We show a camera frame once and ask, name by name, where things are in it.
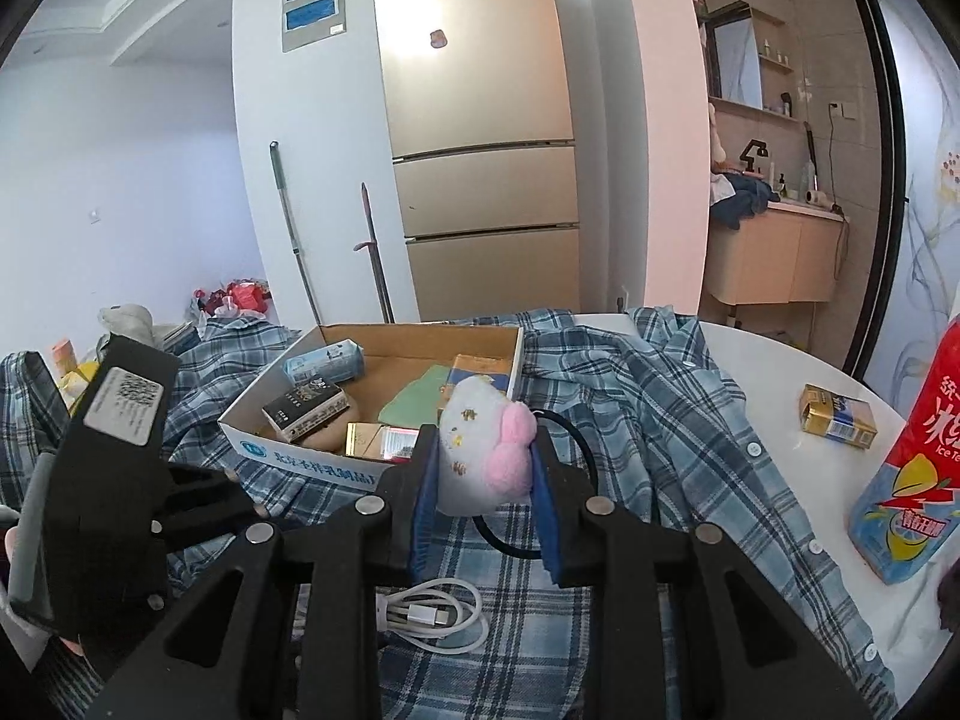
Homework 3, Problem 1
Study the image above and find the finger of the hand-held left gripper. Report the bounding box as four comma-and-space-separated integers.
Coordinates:
154, 502, 260, 552
166, 463, 260, 515

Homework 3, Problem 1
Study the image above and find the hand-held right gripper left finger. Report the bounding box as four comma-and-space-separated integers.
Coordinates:
86, 424, 451, 720

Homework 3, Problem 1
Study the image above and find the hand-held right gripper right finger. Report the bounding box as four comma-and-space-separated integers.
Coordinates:
525, 431, 875, 720

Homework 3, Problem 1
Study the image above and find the white pink plush toy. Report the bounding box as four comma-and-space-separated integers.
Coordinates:
436, 376, 538, 517

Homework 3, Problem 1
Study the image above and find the cardboard box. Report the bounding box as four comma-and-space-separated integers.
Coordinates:
219, 322, 524, 500

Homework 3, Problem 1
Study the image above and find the green round-flap pouch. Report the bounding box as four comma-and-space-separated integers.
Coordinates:
377, 364, 451, 428

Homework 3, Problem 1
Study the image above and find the dark patterned cigarette pack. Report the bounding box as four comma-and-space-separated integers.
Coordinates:
262, 381, 351, 442

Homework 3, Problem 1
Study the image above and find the orange blue cigarette pack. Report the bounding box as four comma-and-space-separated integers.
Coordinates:
446, 355, 515, 398

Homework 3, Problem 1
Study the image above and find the blue white tissue pack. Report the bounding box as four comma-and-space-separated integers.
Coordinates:
283, 341, 366, 385

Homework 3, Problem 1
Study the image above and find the black elastic loop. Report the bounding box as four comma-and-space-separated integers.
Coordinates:
472, 409, 601, 560

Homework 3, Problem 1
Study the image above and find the gold red cigarette pack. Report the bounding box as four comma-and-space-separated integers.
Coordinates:
345, 422, 419, 462

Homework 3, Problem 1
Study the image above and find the round beige perforated disc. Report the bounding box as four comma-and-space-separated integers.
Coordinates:
300, 424, 350, 452

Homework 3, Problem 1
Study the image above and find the blue plaid shirt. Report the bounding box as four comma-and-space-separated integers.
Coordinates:
0, 305, 901, 720

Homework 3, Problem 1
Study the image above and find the crumpled newspaper bundle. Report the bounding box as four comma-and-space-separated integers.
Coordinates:
101, 304, 200, 353

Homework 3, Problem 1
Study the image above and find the pile of red bags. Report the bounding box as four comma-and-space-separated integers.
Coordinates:
186, 279, 269, 331

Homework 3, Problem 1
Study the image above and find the gold blue cigarette pack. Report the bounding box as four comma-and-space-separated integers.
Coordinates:
797, 384, 878, 449

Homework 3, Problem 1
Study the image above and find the beige vanity cabinet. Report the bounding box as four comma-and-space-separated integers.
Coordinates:
705, 199, 852, 306

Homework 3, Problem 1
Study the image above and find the red iced tea bottle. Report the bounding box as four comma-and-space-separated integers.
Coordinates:
849, 315, 960, 586

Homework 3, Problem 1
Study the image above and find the blue clothing pile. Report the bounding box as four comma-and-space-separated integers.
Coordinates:
709, 174, 781, 232

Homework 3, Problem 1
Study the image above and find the gold three-door refrigerator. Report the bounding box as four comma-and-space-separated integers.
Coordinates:
369, 0, 582, 323

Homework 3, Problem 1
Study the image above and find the black object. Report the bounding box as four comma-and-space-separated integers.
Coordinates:
937, 562, 960, 631

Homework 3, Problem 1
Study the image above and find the bathroom mirror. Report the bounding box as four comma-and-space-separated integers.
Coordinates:
705, 4, 764, 110

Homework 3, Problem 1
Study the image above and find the black framed glass door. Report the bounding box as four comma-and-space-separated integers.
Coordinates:
844, 0, 960, 391

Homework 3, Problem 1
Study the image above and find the white usb cable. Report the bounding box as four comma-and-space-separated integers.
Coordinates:
373, 577, 490, 655

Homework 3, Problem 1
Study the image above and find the long grey mop handle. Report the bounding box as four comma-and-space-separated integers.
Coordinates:
268, 141, 320, 327

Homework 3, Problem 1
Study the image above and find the grey wall panel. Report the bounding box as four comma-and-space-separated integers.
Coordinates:
281, 0, 347, 53

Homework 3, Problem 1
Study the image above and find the wooden wall shelf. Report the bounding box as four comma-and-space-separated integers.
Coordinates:
757, 11, 796, 117

